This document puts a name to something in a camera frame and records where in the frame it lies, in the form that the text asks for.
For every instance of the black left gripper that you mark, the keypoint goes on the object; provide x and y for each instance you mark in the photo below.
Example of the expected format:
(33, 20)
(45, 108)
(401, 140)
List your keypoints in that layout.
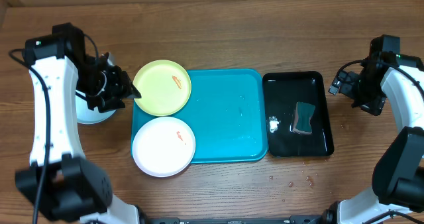
(123, 86)

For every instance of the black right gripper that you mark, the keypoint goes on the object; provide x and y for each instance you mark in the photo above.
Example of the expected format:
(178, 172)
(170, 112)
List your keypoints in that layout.
(374, 107)

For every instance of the light blue plate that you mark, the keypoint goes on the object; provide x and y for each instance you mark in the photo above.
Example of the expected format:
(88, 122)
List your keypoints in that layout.
(85, 115)

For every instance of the pink white plate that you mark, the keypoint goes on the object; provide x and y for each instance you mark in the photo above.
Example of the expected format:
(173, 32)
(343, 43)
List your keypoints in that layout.
(163, 147)

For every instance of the green scrubbing sponge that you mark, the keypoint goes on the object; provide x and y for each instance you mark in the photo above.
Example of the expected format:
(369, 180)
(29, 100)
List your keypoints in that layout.
(302, 118)

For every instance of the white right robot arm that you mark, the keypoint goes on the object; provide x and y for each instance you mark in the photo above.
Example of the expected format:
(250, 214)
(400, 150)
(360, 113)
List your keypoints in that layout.
(397, 180)

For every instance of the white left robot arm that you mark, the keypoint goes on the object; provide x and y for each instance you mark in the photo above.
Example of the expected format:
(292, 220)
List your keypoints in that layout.
(60, 182)

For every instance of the black water tray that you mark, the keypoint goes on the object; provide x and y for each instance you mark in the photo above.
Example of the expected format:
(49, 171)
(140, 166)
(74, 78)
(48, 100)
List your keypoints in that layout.
(281, 93)

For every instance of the teal serving tray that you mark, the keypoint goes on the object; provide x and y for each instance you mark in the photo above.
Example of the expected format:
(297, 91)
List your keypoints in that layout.
(225, 111)

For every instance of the yellow plate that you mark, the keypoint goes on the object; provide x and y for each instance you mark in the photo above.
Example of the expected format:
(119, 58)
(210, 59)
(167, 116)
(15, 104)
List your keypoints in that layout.
(165, 87)

